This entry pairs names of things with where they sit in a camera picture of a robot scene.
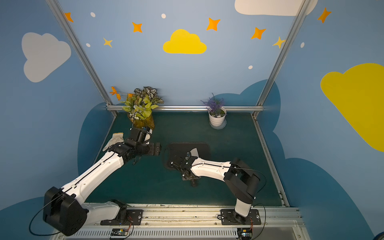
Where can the green plant in amber vase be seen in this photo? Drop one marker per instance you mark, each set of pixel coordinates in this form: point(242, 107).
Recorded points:
point(139, 105)

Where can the lavender plant in white pot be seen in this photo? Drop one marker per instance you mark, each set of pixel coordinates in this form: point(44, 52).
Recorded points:
point(217, 112)

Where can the left small circuit board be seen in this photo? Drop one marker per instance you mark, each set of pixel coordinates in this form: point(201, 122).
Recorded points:
point(118, 233)

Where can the aluminium frame back rail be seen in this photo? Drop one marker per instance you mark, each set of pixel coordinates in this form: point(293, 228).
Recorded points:
point(194, 108)

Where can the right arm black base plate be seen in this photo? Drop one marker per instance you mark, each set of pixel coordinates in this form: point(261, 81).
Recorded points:
point(230, 217)

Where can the small circuit board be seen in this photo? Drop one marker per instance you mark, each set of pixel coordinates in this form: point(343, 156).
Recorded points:
point(118, 233)
point(244, 234)

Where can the black cutting board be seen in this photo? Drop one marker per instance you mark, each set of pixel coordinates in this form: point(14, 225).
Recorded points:
point(176, 152)

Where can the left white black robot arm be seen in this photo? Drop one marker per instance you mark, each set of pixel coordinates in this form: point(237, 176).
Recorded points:
point(66, 209)

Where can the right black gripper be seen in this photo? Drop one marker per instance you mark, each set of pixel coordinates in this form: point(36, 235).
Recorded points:
point(177, 163)

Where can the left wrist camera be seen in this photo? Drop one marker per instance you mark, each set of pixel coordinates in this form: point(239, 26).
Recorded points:
point(141, 135)

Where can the right small circuit board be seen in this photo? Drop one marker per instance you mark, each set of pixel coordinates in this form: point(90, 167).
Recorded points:
point(244, 234)

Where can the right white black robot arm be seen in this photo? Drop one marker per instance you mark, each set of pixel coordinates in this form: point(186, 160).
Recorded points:
point(242, 181)

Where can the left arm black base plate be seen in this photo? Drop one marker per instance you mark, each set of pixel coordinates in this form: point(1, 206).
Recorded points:
point(133, 216)

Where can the cleaver knife black handle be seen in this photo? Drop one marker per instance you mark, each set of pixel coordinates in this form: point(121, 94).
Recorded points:
point(186, 167)

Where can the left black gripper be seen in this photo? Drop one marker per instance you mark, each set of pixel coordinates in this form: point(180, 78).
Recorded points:
point(153, 148)

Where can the white work glove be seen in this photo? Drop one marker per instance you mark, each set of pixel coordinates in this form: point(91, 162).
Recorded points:
point(116, 138)

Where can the aluminium front rail platform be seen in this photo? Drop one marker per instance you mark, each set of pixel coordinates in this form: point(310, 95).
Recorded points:
point(199, 222)

